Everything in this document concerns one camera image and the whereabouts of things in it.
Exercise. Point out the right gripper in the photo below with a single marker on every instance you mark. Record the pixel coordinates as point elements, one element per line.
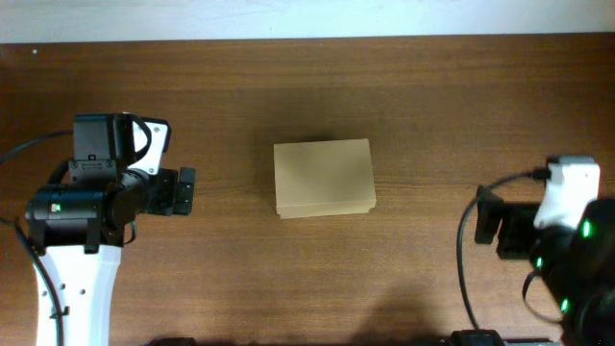
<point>503,227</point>

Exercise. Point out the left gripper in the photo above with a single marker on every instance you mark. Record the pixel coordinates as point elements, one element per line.
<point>171,192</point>

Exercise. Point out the brown cardboard box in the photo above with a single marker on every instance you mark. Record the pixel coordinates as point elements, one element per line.
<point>324,178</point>

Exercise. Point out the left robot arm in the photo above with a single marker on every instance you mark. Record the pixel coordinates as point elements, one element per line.
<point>80,221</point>

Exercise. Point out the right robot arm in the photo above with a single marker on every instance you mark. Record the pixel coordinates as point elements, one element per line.
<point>576,264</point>

